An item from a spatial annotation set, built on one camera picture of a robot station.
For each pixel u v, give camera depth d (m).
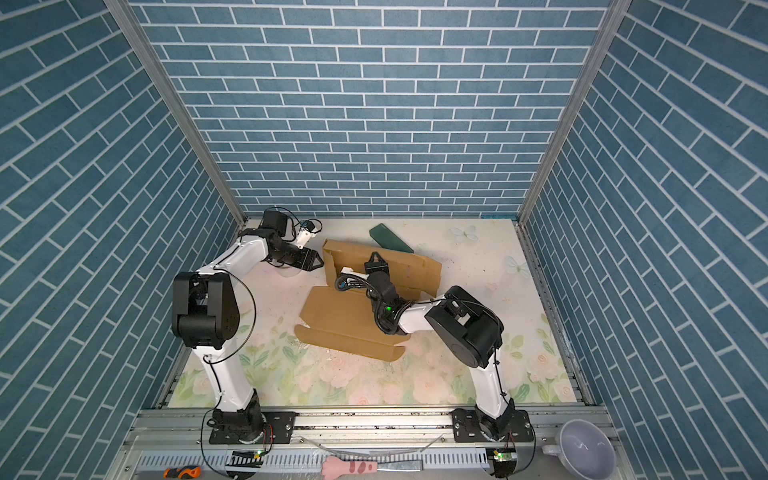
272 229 0.78
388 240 1.14
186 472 0.66
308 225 0.89
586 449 0.71
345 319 0.93
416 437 0.74
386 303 0.71
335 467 0.67
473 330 0.54
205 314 0.52
